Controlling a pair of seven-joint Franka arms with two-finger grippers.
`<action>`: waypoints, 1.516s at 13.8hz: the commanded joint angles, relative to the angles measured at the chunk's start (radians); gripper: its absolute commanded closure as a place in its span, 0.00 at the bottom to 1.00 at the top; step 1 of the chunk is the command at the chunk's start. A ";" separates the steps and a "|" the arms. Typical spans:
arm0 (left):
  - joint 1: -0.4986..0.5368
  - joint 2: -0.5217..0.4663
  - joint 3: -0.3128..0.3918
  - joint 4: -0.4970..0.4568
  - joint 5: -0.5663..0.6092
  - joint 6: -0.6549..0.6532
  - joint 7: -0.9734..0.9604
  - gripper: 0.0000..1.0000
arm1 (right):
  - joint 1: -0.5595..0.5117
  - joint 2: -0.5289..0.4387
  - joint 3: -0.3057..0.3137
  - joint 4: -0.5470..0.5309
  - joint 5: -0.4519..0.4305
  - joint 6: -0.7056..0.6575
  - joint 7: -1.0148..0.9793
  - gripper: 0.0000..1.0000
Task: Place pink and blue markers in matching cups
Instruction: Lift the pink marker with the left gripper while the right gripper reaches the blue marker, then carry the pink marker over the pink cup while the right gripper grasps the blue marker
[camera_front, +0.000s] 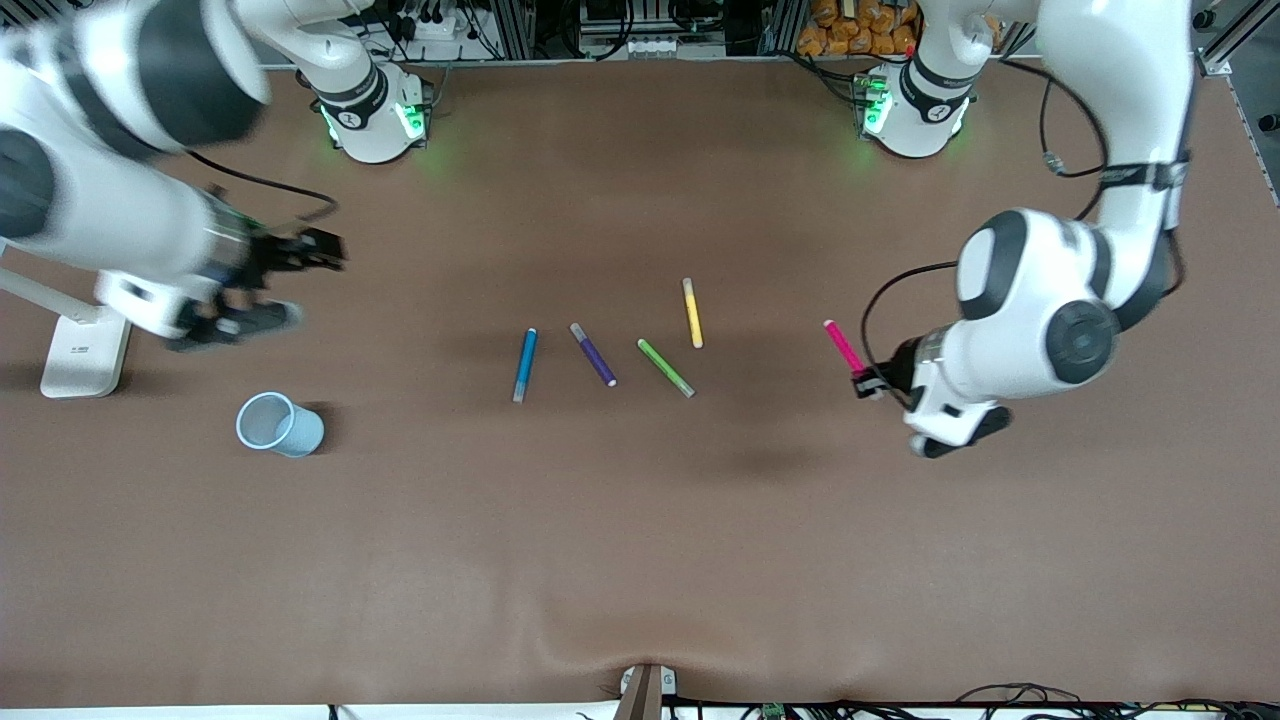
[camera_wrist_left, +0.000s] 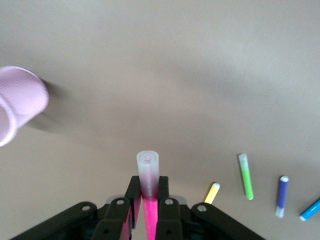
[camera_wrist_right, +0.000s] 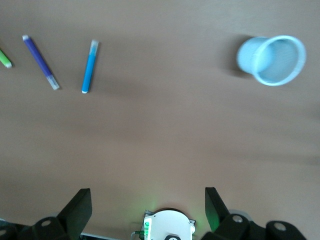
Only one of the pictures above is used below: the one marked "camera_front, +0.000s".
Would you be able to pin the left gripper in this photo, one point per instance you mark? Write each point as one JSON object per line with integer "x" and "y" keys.
{"x": 903, "y": 363}

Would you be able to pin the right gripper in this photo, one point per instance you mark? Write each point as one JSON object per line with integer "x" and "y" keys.
{"x": 272, "y": 253}

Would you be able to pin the pink marker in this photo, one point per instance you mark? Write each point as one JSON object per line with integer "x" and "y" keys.
{"x": 842, "y": 345}

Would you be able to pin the blue marker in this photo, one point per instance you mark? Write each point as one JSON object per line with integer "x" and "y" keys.
{"x": 525, "y": 365}

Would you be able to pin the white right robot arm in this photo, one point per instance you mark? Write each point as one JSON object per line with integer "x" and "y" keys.
{"x": 100, "y": 200}

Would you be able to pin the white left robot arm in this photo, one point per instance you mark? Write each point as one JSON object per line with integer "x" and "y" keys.
{"x": 1130, "y": 100}

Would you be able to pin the light blue mesh cup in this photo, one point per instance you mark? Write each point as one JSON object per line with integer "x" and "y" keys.
{"x": 280, "y": 425}

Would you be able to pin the yellow marker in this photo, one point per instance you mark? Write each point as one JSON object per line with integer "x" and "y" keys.
{"x": 692, "y": 312}

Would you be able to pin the green marker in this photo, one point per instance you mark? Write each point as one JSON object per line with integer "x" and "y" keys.
{"x": 665, "y": 367}

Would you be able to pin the white power strip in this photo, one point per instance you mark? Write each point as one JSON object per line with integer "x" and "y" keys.
{"x": 430, "y": 25}

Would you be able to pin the purple marker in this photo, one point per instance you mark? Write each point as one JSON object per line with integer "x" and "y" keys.
{"x": 594, "y": 355}

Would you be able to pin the orange snack bags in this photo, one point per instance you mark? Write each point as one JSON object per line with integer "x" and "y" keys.
{"x": 850, "y": 30}

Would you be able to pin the small green circuit board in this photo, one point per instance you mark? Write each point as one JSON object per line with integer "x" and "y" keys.
{"x": 772, "y": 712}

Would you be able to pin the metal table edge bracket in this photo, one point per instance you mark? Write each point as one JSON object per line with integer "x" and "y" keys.
{"x": 645, "y": 690}

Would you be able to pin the aluminium frame post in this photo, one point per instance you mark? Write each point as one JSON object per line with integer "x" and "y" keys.
{"x": 1225, "y": 45}

